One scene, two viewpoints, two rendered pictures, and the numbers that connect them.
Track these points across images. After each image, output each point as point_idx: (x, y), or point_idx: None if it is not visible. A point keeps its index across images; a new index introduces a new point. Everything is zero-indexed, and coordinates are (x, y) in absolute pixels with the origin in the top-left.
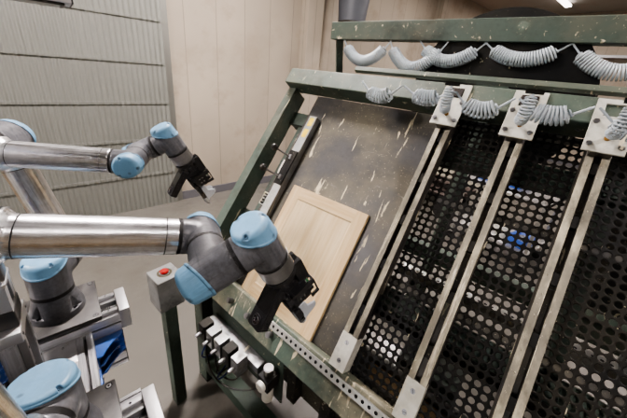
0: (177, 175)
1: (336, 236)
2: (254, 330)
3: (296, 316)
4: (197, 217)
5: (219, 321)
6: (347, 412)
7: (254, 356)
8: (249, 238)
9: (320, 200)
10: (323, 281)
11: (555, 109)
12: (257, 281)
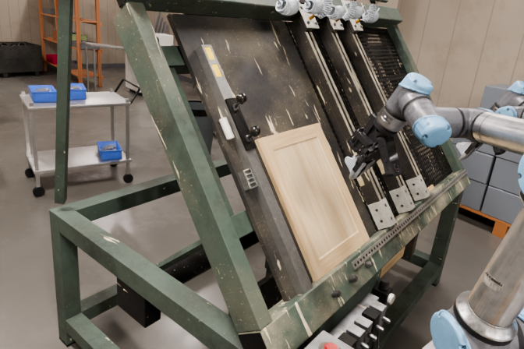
0: (391, 146)
1: (320, 156)
2: (360, 281)
3: (477, 148)
4: (515, 107)
5: (334, 333)
6: (405, 237)
7: (368, 300)
8: None
9: (288, 135)
10: (342, 194)
11: (352, 8)
12: (319, 256)
